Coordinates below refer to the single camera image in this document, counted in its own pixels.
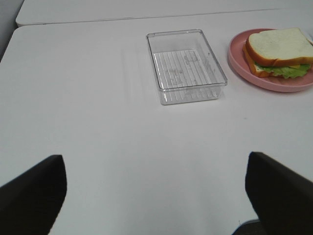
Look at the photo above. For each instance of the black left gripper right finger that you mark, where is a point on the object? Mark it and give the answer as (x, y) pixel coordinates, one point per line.
(282, 199)

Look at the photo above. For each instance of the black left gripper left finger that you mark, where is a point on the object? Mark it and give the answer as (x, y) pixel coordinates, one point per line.
(30, 203)

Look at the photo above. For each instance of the green lettuce leaf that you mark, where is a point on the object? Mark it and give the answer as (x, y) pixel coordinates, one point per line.
(284, 73)

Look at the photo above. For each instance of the yellow cheese slice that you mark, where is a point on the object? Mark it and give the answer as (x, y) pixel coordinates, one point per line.
(298, 67)

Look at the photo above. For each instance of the bread slice from tray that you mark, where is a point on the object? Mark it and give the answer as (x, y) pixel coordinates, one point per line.
(254, 69)

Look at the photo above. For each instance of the pink round plate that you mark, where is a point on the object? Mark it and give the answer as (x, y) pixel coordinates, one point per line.
(237, 62)

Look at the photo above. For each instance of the clear left plastic tray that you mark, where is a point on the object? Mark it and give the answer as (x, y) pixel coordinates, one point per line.
(185, 67)

